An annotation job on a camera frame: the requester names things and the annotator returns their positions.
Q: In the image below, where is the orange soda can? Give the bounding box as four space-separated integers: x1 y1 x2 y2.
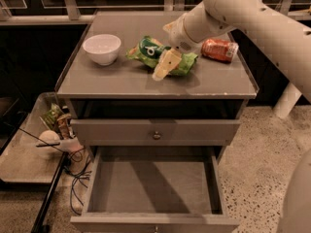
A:
201 39 239 63

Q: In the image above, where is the blue cable on floor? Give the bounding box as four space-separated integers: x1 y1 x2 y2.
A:
62 148 93 216

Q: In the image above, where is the green rice chip bag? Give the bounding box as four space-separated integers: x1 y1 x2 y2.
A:
125 36 198 76

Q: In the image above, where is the white ceramic bowl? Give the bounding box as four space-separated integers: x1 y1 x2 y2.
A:
83 34 121 66

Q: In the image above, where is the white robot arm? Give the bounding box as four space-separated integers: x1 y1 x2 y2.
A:
153 0 311 233

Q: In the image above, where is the green snack bag in bin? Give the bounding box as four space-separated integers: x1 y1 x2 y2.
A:
40 103 63 130

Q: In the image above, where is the grey drawer cabinet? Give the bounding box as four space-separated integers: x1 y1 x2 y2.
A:
54 10 259 233

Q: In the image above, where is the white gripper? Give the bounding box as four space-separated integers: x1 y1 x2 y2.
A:
152 15 198 81

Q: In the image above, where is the white railing frame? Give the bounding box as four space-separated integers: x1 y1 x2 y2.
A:
0 0 311 27

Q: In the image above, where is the white round object in bin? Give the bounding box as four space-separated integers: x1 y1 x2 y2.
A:
37 130 60 156

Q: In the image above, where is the closed grey top drawer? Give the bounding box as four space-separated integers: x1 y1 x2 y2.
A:
71 119 240 146

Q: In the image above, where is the open grey middle drawer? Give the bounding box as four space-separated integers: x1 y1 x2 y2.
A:
70 147 239 233

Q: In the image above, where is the white diagonal pole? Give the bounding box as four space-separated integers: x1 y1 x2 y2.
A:
273 83 302 118

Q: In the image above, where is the clear plastic bin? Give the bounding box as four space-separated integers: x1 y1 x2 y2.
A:
0 92 62 183

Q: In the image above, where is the brown snack packet in bin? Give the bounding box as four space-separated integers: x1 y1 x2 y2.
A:
56 114 74 139

